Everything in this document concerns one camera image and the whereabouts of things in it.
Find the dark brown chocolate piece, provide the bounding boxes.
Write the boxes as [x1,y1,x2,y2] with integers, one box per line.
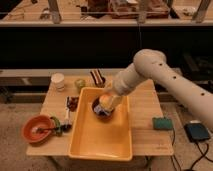
[67,97,79,112]

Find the yellow plastic tray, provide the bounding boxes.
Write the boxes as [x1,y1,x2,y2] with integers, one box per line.
[68,87,133,161]

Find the black cable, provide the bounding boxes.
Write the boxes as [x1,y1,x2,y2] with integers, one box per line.
[170,128,213,171]

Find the white handled utensil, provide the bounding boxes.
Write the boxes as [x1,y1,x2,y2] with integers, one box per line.
[64,96,70,131]

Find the crumpled blue-white cloth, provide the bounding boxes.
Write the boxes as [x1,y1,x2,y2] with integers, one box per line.
[94,105,110,116]

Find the green vegetable toy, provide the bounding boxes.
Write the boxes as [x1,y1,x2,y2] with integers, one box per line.
[50,116,62,136]

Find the striped brown cake slice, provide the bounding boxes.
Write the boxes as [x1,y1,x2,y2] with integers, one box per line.
[90,69,106,88]

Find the green apple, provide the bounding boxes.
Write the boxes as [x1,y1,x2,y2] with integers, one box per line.
[74,79,86,92]

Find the black device on floor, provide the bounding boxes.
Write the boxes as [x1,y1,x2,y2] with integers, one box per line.
[184,123,211,142]

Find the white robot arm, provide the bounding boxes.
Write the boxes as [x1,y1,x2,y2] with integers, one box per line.
[99,49,213,131]

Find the orange bowl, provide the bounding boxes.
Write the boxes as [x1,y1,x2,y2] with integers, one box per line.
[22,115,54,144]

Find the white paper cup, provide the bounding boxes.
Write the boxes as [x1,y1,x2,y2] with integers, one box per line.
[51,73,65,91]

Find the orange-red apple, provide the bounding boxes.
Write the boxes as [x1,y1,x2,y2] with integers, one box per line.
[99,94,112,110]

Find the green sponge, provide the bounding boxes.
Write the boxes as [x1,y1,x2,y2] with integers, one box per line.
[152,117,173,130]

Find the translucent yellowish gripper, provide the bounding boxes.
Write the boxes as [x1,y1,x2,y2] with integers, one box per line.
[101,93,122,111]

